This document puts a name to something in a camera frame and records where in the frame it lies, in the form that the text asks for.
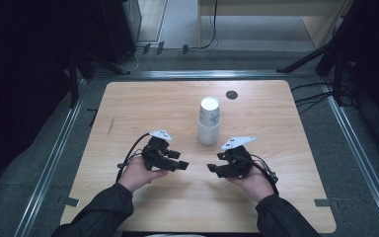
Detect metal floor rail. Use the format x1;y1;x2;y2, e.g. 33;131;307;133
320;77;379;237
92;69;318;81
13;78;87;237

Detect light wooden furniture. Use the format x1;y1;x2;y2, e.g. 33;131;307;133
196;0;353;50

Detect stack of white paper cups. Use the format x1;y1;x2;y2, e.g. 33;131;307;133
196;95;222;147

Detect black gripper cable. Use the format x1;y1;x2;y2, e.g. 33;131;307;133
114;131;153;184
250;153;280;196

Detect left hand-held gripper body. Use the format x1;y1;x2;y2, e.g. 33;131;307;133
141;129;179;172

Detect black floor cables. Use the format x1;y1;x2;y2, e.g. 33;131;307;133
290;81;336;115

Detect white floor cable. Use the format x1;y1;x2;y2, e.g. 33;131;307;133
120;45;146;72

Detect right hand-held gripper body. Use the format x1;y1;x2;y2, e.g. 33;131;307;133
220;135;257;179

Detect black metal stand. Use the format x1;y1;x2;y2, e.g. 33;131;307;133
66;48;132;109
275;0;379;108

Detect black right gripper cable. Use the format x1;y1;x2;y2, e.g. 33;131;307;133
250;153;280;196

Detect person's left hand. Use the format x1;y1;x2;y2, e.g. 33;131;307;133
117;156;169;194

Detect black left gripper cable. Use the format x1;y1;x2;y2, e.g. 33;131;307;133
114;131;153;184

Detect grey tape piece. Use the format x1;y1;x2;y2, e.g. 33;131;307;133
57;196;81;208
314;198;341;210

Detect person's right hand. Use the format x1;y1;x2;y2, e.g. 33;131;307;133
226;165;276;203

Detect black hanging cable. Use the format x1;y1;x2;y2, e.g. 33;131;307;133
198;0;219;50

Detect black computer tower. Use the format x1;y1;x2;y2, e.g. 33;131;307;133
100;0;143;64

